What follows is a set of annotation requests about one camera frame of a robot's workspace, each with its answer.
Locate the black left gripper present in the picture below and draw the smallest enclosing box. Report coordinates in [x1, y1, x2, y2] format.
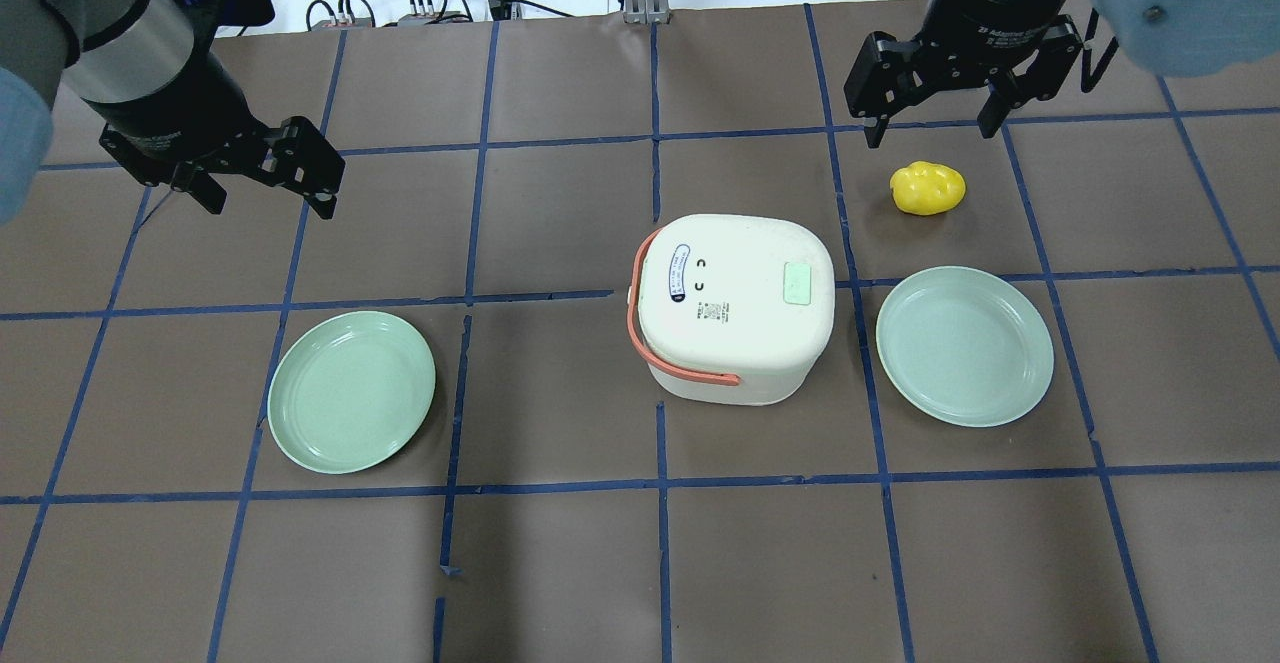
[76, 38, 346, 220]

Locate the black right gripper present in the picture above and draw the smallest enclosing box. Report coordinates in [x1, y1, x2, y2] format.
[844, 0, 1083, 148]

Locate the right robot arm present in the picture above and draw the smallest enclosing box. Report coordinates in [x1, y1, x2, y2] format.
[844, 0, 1279, 148]

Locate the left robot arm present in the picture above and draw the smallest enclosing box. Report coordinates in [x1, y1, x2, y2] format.
[1, 0, 346, 221]

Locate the white rice cooker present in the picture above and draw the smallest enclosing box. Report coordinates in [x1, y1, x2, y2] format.
[626, 215, 835, 404]

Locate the yellow bell pepper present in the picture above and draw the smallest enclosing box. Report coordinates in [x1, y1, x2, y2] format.
[890, 161, 968, 216]

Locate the left green plate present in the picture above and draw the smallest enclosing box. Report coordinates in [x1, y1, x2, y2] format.
[266, 308, 436, 475]

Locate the green plate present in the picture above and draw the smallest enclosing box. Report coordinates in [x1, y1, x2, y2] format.
[876, 266, 1055, 429]
[266, 308, 436, 475]

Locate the right green plate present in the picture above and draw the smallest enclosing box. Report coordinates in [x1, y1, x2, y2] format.
[876, 266, 1055, 429]

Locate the brown table mat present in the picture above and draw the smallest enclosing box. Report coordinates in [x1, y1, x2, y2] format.
[0, 0, 1280, 663]

